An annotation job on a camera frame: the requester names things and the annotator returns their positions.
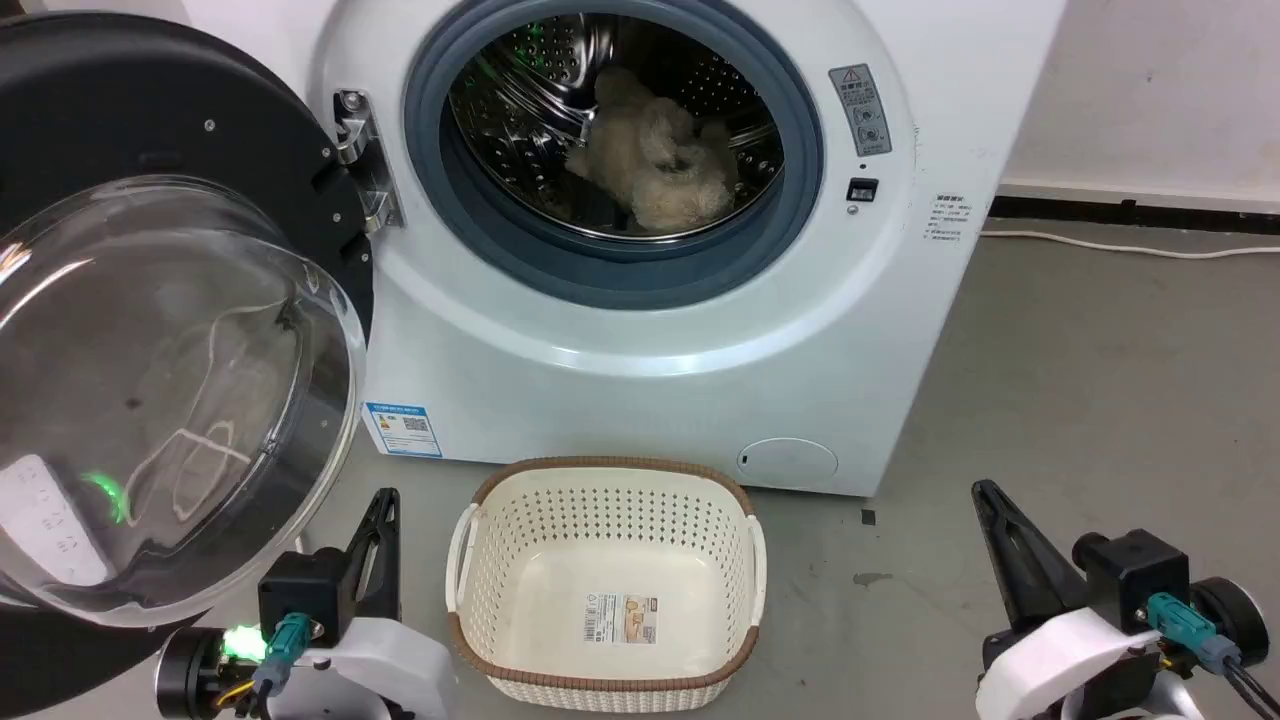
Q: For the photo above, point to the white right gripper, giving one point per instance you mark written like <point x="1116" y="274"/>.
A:
<point x="1060" y="660"/>

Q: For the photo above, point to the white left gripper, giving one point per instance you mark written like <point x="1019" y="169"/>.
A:
<point x="390" y="665"/>

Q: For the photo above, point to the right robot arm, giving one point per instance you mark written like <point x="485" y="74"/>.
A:
<point x="1235" y="620"/>

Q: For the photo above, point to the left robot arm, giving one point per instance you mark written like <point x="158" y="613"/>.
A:
<point x="200" y="670"/>

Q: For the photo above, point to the white front-load washing machine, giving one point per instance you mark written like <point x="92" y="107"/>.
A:
<point x="650" y="330"/>

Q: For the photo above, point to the chrome door hinge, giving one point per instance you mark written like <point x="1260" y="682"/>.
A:
<point x="356" y="150"/>

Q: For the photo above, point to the black door latch socket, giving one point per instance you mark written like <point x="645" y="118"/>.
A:
<point x="862" y="189"/>

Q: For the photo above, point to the black round washer door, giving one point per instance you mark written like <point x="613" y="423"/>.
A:
<point x="120" y="130"/>

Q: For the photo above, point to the blue white energy label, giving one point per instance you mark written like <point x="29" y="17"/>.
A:
<point x="403" y="430"/>

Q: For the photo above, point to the cream perforated laundry basket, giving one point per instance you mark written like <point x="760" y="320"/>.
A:
<point x="610" y="560"/>

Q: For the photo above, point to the round white filter cover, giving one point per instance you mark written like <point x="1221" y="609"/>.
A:
<point x="788" y="463"/>

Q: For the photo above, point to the white text sticker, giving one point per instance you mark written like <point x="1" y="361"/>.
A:
<point x="947" y="218"/>

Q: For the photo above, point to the black baseboard strip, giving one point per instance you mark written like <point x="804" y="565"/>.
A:
<point x="1130" y="213"/>

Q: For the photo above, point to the grey warning sticker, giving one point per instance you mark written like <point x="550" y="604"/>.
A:
<point x="861" y="108"/>

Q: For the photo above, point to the stainless steel washer drum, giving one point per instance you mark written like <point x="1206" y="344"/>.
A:
<point x="520" y="90"/>

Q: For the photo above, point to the beige plush toy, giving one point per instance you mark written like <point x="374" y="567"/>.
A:
<point x="650" y="150"/>

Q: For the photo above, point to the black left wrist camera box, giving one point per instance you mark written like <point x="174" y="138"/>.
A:
<point x="300" y="590"/>

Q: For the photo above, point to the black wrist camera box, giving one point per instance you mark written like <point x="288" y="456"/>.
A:
<point x="1135" y="570"/>
<point x="300" y="590"/>

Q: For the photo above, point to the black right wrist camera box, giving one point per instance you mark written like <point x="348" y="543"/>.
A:
<point x="1135" y="570"/>

